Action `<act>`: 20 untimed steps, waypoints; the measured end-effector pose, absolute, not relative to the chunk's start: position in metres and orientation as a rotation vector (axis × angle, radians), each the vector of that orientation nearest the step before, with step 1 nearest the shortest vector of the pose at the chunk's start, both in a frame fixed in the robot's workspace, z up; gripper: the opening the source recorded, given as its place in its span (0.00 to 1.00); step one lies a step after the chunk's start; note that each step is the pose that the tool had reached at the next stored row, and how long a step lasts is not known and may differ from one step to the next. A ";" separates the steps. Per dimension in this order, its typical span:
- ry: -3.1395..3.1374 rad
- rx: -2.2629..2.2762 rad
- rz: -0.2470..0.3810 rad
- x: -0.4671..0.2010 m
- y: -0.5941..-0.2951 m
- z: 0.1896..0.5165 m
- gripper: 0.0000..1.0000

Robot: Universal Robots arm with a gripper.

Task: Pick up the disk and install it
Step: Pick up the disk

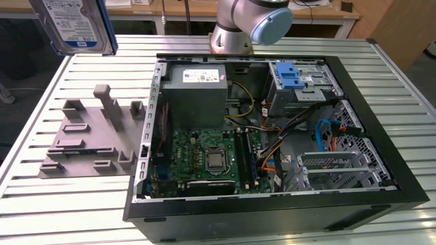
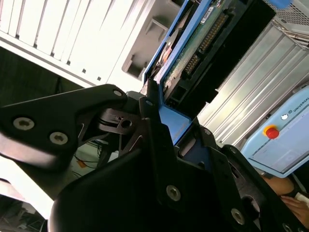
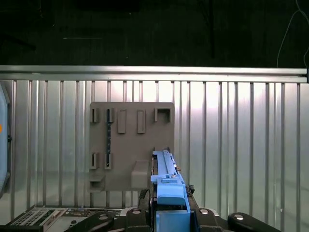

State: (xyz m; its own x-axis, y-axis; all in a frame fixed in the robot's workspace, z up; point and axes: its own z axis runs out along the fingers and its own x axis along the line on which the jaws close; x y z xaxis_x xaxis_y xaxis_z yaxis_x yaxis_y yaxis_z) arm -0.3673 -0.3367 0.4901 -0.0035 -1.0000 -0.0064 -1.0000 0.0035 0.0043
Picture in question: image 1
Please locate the wooden cabinet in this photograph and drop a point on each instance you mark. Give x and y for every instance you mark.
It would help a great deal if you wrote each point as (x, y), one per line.
(401, 30)

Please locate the blue plastic latch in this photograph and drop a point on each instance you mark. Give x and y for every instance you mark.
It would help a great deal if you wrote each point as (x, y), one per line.
(286, 74)

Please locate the silver CPU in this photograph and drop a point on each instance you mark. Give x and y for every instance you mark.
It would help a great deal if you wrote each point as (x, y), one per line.
(216, 161)

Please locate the hard disk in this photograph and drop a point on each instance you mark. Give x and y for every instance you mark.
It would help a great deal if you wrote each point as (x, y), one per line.
(73, 25)

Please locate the grey metal foot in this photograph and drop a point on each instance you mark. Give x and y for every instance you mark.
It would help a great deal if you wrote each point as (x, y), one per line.
(6, 98)

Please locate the grey power supply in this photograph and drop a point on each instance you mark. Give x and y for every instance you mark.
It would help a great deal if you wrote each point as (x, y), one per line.
(193, 107)

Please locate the metal disk bay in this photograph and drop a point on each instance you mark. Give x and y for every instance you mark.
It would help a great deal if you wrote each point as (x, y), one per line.
(340, 171)

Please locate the grey parts rack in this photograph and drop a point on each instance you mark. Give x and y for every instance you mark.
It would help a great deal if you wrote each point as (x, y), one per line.
(94, 143)

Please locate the black PC case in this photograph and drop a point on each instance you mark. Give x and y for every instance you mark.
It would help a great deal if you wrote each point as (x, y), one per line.
(237, 219)

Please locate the black graphics card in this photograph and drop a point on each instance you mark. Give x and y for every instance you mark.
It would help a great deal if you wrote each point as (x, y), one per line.
(210, 187)

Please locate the CPU socket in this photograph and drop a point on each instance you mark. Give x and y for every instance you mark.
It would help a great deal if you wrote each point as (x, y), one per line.
(217, 173)

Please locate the RAM stick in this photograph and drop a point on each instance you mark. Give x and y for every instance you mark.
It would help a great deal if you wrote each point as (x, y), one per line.
(80, 152)

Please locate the white paper box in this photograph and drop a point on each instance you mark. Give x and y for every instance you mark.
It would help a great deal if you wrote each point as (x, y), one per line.
(118, 3)

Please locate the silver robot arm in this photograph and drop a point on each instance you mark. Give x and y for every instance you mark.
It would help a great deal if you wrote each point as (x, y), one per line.
(230, 38)

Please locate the green motherboard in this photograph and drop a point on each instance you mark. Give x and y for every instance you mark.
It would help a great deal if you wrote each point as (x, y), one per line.
(186, 176)

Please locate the small dark box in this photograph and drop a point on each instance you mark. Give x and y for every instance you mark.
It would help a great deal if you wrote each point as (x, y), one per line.
(346, 6)

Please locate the wooden desk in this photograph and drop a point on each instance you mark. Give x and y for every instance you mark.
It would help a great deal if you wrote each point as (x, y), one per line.
(176, 10)

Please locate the black RAM slot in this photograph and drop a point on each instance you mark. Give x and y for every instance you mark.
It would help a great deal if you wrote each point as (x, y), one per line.
(241, 153)

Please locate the black office chair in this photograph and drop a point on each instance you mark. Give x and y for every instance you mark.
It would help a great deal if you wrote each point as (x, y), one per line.
(16, 51)

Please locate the white labelled box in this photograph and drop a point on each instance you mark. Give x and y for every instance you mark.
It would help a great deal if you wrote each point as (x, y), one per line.
(141, 2)

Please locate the metal optical drive cage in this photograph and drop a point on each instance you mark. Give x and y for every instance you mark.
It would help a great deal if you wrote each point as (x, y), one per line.
(306, 95)

